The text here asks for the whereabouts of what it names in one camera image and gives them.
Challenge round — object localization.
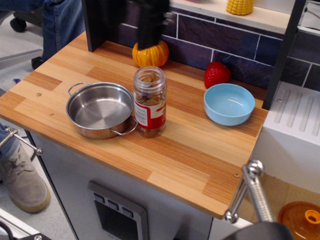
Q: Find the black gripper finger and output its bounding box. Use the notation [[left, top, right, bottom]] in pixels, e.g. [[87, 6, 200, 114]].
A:
[[136, 0, 173, 50]]

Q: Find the clear almond jar red label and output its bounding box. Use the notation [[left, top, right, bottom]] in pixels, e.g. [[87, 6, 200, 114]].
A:
[[132, 66, 167, 138]]

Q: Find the stainless steel pot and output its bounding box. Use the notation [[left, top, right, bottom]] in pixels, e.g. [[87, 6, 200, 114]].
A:
[[66, 82, 138, 139]]

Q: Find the orange pot lid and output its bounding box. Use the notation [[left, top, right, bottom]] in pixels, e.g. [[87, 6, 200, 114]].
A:
[[277, 201, 320, 240]]

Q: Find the orange toy pumpkin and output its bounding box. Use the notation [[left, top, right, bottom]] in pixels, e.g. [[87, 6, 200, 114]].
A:
[[132, 40, 170, 67]]

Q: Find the yellow toy corn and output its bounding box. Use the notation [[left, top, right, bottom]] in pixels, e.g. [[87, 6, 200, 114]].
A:
[[226, 0, 254, 16]]

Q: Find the red toy strawberry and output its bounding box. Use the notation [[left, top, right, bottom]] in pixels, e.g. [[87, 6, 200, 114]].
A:
[[204, 61, 231, 89]]

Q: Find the blue jeans leg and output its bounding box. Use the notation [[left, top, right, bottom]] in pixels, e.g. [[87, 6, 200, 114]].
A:
[[0, 0, 85, 62]]

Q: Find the light blue bowl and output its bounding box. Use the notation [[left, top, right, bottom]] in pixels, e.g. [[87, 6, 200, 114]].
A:
[[204, 83, 256, 126]]

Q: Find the wooden upper shelf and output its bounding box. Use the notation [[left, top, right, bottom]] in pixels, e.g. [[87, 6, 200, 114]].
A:
[[170, 0, 291, 34]]

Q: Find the black office chair base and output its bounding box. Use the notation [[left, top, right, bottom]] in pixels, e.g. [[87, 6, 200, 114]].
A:
[[9, 7, 45, 71]]

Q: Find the white toy sink drainer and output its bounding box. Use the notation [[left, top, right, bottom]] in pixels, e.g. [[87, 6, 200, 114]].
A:
[[258, 82, 320, 152]]

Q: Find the grey oven control panel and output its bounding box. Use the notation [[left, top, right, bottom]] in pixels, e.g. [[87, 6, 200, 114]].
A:
[[88, 181, 150, 240]]

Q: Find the beige suede shoe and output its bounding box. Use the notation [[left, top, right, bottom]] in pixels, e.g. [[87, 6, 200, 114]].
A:
[[0, 144, 51, 214]]

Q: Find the black rounded object foreground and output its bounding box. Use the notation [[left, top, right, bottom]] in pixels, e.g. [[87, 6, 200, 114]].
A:
[[224, 221, 294, 240]]

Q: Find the black shelf post left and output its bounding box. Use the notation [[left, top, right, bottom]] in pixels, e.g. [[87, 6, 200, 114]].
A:
[[81, 0, 111, 52]]

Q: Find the black shelf post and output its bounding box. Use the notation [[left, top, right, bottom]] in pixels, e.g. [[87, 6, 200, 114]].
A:
[[81, 0, 111, 52], [262, 0, 307, 110]]

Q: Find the black shelf post right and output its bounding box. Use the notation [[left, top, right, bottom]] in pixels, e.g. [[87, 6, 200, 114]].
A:
[[262, 0, 307, 110]]

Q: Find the metal towel rail left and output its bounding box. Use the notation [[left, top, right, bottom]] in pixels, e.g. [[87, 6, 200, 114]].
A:
[[0, 127, 44, 156]]

